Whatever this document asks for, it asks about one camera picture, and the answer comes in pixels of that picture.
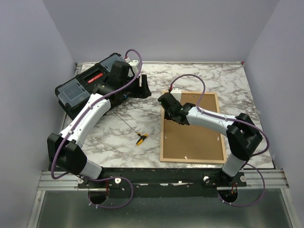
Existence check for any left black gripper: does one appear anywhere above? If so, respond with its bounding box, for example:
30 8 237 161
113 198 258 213
121 74 152 99

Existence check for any wooden picture frame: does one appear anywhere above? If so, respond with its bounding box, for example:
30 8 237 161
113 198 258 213
160 91 227 164

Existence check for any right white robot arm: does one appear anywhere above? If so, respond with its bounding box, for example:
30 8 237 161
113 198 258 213
158 92 262 186

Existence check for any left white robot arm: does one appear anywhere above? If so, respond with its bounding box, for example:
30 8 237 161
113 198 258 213
47 61 151 188

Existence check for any yellow black hex key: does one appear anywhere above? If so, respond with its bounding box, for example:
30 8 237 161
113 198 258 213
114 112 148 146

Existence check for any black plastic toolbox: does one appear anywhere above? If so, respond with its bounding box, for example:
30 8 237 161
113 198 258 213
55 53 135 120

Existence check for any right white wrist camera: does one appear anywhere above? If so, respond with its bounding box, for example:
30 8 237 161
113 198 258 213
170 88 182 102

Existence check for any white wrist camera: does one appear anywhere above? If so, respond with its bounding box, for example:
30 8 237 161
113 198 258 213
124 57 140 74
170 88 182 102

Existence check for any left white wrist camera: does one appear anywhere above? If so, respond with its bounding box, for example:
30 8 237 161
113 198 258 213
124 57 140 74

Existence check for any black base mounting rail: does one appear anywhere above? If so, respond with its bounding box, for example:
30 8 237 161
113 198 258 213
78 168 247 198

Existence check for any aluminium extrusion rail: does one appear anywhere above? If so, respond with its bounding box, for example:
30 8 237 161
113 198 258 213
37 171 86 191

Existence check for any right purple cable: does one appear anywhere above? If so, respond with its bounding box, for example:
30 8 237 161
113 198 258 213
169 74 271 207

